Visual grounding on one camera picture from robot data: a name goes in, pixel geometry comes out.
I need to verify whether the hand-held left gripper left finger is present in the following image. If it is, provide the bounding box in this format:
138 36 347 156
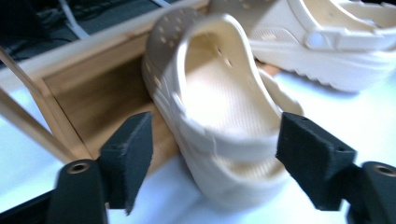
98 111 154 217

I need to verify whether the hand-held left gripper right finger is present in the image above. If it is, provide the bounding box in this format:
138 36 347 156
275 111 358 213

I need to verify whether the wooden three-tier shoe rack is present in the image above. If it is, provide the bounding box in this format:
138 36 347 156
0 0 281 175

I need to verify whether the cream foam clog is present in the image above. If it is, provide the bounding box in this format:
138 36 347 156
141 7 305 210
207 0 396 93

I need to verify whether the white table mat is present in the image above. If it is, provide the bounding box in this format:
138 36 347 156
0 69 396 224

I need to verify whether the white cable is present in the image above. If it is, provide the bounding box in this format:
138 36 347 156
57 0 92 41

